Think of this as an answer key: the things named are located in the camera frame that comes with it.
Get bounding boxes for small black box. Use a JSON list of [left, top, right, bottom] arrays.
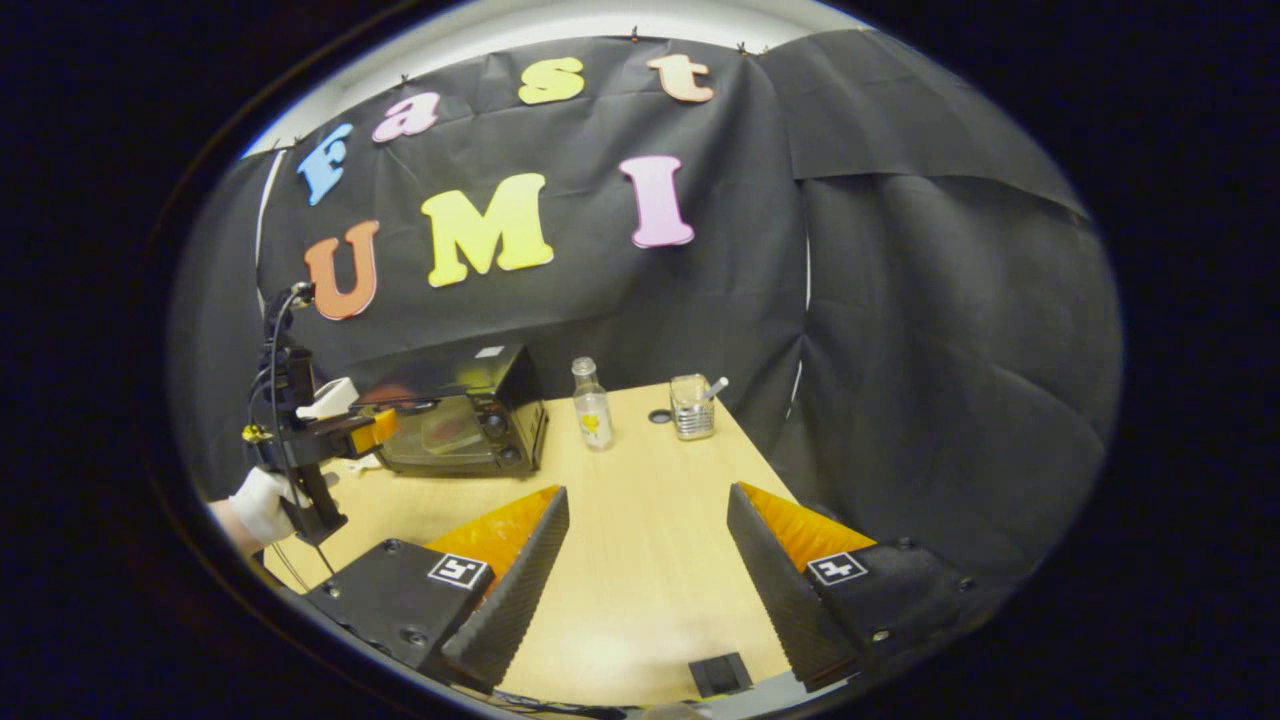
[[688, 652, 754, 699]]

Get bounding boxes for white toaster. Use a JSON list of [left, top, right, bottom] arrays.
[[297, 377, 361, 421]]

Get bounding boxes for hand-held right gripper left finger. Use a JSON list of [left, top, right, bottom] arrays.
[[305, 485, 571, 694]]

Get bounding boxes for clear bottle with yellow flower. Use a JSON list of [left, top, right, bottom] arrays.
[[571, 357, 614, 451]]

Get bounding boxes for clear ribbed glass jar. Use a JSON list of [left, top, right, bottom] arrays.
[[670, 374, 717, 441]]

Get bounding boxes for black electric oven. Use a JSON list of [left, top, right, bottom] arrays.
[[360, 345, 549, 476]]

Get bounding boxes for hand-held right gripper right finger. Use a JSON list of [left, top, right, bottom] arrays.
[[726, 482, 986, 693]]

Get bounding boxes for black backdrop cloth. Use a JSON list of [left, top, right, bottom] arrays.
[[170, 28, 1123, 601]]

